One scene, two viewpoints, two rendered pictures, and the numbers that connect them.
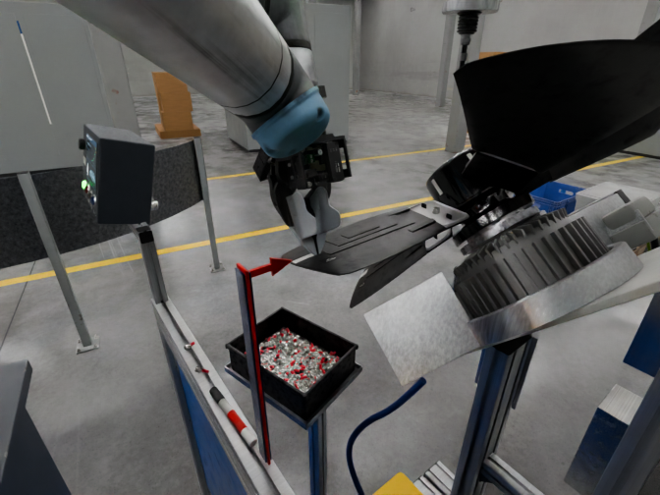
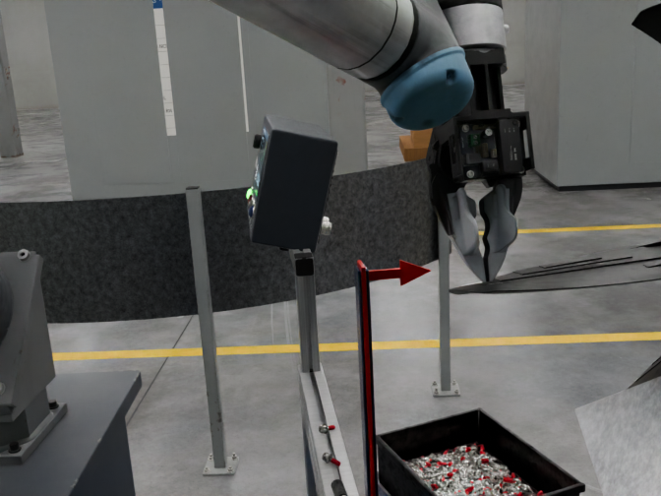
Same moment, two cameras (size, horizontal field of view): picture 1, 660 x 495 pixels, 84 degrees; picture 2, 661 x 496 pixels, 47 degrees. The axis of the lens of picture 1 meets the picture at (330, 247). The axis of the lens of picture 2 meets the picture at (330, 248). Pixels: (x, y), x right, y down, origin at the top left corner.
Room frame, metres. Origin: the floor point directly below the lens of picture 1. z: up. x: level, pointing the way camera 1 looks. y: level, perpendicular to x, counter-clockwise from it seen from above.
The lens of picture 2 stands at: (-0.22, -0.21, 1.39)
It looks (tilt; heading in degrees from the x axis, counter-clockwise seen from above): 15 degrees down; 31
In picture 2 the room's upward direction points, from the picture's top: 3 degrees counter-clockwise
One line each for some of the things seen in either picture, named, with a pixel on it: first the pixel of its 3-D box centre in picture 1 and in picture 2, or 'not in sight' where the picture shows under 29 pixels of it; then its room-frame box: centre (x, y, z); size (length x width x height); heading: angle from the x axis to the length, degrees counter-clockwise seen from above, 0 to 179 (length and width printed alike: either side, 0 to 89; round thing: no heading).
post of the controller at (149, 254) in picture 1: (152, 265); (307, 313); (0.77, 0.43, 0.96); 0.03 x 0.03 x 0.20; 37
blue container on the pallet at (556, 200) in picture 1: (549, 201); not in sight; (3.21, -2.01, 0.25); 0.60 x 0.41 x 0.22; 125
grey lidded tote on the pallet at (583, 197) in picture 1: (613, 212); not in sight; (2.79, -2.30, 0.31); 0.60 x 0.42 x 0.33; 125
